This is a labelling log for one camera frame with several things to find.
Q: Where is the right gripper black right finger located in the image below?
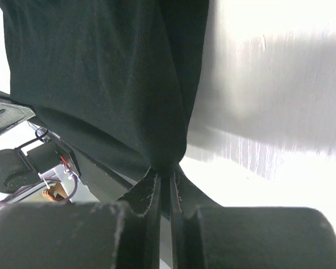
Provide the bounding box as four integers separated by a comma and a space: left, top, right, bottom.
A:
169, 166, 221, 268

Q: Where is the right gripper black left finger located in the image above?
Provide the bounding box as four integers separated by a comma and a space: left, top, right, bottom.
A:
116, 168, 161, 268

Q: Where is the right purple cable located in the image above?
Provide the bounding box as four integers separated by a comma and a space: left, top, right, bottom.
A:
43, 173, 79, 204

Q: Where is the black t shirt daisy logo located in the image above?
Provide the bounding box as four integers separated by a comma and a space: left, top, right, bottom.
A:
0, 1, 209, 173

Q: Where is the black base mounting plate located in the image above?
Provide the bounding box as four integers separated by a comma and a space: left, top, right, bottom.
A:
27, 117, 137, 202

